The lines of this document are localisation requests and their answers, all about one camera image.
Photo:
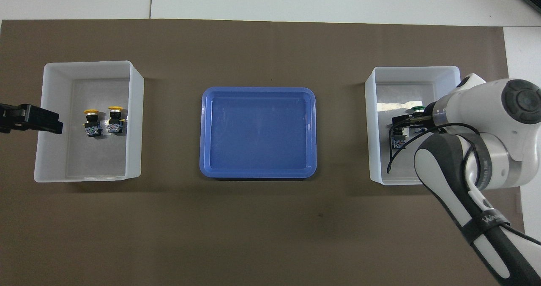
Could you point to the blue plastic tray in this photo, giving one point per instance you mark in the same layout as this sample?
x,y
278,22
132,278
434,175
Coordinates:
x,y
258,134

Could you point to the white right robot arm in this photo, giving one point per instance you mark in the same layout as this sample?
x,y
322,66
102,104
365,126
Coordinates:
x,y
498,121

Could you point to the translucent white plastic box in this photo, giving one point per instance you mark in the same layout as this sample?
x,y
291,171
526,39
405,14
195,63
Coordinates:
x,y
97,159
380,163

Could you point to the green push button switch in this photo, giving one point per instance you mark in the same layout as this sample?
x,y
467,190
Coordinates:
x,y
418,107
399,142

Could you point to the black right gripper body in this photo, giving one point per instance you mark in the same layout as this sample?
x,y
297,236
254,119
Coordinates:
x,y
430,117

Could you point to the yellow push button switch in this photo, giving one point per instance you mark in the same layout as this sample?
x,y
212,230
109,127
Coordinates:
x,y
115,119
92,123

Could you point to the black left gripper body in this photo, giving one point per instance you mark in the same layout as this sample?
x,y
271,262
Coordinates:
x,y
9,118

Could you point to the brown paper table mat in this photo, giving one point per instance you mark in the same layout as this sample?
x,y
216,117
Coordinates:
x,y
270,235

